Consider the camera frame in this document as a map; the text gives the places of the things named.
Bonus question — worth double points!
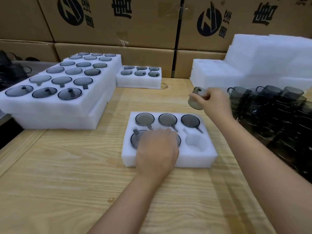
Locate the stainless steel table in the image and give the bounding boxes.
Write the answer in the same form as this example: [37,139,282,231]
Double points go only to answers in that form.
[0,60,61,127]

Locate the dark mugs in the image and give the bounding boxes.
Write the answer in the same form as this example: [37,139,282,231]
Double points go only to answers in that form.
[0,50,32,88]

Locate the pile of smoky glass mugs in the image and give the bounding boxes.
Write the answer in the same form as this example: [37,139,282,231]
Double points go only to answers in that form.
[227,85,312,176]

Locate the person's left hand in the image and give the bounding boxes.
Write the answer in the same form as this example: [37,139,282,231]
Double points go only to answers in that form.
[135,128,180,179]

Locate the person's right forearm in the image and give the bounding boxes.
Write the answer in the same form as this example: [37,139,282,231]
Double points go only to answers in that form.
[214,112,312,234]

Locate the person's left forearm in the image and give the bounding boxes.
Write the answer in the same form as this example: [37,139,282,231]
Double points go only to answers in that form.
[87,168,169,234]

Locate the person's right hand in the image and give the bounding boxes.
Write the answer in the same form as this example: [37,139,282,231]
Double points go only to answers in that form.
[189,87,234,120]

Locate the stack of white foam trays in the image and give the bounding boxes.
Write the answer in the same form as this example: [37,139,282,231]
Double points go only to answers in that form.
[189,34,312,92]

